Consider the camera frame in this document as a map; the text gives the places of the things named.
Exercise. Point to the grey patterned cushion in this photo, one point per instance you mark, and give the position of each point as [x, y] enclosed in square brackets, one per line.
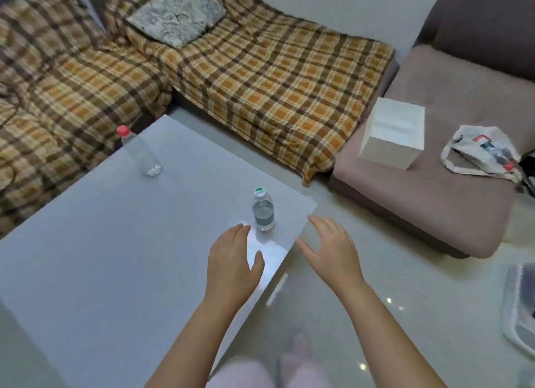
[177, 13]

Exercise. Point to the person's left forearm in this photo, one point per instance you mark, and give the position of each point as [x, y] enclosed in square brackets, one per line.
[196, 341]

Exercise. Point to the white printed tote bag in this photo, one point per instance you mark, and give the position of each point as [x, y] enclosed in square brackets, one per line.
[480, 153]

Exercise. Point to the pink slipper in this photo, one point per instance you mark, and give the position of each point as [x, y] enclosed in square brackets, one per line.
[294, 352]

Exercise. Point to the white cardboard box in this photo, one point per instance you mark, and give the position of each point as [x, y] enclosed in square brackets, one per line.
[393, 132]

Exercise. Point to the clear bottle with green cap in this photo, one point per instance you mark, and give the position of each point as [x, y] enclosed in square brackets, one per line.
[263, 212]

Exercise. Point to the white plastic tray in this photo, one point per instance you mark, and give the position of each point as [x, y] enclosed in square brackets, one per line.
[520, 308]

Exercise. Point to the person's right thumb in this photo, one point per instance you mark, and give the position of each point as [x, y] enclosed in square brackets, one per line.
[307, 249]

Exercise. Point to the pink trousers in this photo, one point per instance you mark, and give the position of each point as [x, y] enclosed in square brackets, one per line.
[246, 375]

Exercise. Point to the plaid orange brown sofa cover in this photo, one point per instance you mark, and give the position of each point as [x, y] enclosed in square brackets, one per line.
[271, 78]
[62, 103]

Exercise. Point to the person's right hand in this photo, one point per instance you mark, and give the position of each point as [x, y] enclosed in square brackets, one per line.
[336, 258]

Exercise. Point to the person's right forearm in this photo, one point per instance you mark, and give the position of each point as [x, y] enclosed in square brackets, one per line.
[388, 337]

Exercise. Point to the person's left thumb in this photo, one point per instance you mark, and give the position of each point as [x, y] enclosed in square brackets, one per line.
[258, 263]

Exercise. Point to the clear bottle with red cap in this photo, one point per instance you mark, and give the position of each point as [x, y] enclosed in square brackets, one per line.
[140, 153]

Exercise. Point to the person's left hand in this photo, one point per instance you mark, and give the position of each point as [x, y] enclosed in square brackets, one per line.
[232, 262]

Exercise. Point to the brown upholstered sofa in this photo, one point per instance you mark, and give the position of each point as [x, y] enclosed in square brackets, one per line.
[434, 191]

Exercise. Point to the black object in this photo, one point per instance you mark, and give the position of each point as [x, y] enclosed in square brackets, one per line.
[528, 170]

